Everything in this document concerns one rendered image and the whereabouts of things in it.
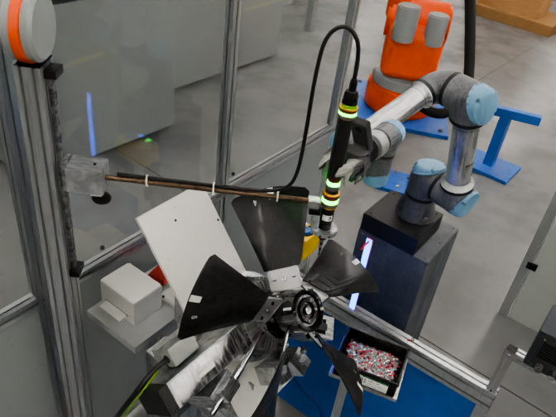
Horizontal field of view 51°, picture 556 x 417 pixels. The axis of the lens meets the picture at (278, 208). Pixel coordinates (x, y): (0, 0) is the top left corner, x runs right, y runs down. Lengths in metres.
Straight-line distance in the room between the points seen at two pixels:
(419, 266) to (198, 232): 0.91
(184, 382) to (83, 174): 0.58
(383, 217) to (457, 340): 1.36
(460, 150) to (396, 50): 3.41
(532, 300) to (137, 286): 2.35
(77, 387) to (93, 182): 0.84
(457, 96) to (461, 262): 2.24
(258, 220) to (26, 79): 0.68
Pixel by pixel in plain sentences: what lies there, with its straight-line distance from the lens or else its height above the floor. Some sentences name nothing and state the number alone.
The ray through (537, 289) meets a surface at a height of 0.28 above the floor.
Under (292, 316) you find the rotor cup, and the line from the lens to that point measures 1.56.
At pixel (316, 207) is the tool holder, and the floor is 1.50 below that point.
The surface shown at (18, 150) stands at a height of 1.52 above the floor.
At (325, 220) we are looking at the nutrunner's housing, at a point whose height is 1.46.
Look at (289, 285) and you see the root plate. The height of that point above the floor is 1.24.
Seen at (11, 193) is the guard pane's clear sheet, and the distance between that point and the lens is 1.72.
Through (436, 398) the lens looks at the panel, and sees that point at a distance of 2.23.
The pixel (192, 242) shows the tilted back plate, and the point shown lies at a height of 1.26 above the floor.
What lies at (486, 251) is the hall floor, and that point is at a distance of 4.18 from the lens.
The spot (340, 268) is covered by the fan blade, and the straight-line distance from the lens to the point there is 1.82.
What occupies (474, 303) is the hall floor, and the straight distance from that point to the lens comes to 3.73.
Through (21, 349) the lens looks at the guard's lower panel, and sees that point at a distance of 2.06.
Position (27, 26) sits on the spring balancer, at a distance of 1.34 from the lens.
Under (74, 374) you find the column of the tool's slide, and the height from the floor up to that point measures 0.75.
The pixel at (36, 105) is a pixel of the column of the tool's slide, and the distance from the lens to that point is 1.45.
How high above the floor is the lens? 2.35
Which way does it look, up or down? 35 degrees down
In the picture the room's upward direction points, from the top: 8 degrees clockwise
